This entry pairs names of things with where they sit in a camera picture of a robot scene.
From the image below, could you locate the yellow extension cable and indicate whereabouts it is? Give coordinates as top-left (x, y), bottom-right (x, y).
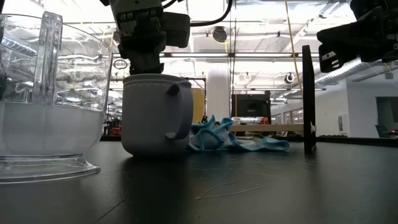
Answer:
top-left (284, 0), bottom-right (303, 93)

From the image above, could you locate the light blue microfibre cloth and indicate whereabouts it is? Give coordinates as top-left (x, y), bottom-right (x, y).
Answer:
top-left (188, 115), bottom-right (290, 153)

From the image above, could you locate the wooden cutting board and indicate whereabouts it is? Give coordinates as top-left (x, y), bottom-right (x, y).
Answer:
top-left (229, 45), bottom-right (317, 155)

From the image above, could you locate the clear plastic cup with handle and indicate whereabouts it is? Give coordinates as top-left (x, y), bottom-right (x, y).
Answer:
top-left (0, 11), bottom-right (113, 184)

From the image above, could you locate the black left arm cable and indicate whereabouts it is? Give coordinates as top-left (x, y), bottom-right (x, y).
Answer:
top-left (161, 0), bottom-right (234, 27)

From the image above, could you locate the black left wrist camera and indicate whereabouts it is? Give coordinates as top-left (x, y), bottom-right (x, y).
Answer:
top-left (162, 11), bottom-right (191, 49)

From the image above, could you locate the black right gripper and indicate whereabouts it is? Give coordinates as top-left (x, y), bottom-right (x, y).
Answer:
top-left (317, 6), bottom-right (398, 74)

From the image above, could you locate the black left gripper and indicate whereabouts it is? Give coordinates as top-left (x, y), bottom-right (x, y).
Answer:
top-left (99, 0), bottom-right (167, 75)

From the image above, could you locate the rack with red bins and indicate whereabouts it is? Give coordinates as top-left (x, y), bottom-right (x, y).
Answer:
top-left (104, 116), bottom-right (123, 137)

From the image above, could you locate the grey mug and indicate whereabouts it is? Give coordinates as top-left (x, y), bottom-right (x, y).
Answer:
top-left (120, 73), bottom-right (194, 158)

